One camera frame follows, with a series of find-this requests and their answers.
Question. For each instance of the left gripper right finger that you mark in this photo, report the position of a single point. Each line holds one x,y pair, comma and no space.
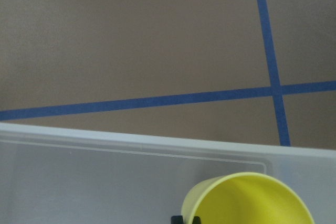
196,220

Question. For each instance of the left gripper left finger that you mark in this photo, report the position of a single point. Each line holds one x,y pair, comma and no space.
177,219

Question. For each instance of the yellow cup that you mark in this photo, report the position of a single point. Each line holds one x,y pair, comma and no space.
245,197

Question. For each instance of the clear plastic bin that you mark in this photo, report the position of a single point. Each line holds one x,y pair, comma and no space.
54,175

